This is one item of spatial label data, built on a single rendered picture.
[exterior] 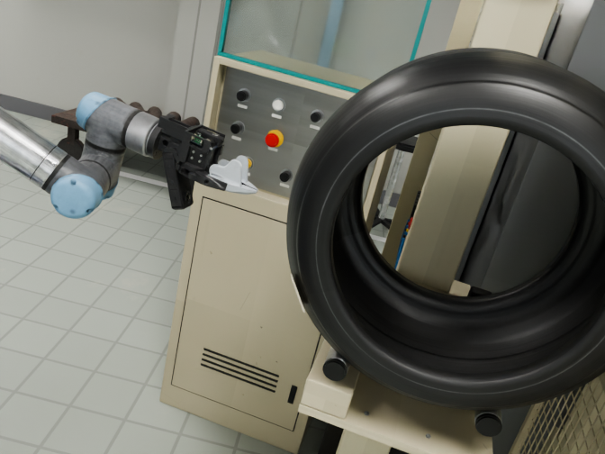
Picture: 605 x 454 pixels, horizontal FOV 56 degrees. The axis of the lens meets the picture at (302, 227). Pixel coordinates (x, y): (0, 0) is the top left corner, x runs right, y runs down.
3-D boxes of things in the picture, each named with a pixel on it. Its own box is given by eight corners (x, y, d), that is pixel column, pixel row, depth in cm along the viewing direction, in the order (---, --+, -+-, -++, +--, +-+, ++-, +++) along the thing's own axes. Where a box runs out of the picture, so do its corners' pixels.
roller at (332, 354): (352, 291, 136) (362, 276, 134) (368, 301, 136) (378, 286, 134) (317, 373, 104) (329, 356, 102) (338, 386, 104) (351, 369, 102)
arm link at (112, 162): (62, 200, 106) (74, 145, 102) (79, 179, 117) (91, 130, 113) (104, 213, 108) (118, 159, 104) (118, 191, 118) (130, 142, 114)
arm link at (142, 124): (121, 152, 106) (144, 143, 113) (143, 162, 105) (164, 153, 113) (130, 114, 103) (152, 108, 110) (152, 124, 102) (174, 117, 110)
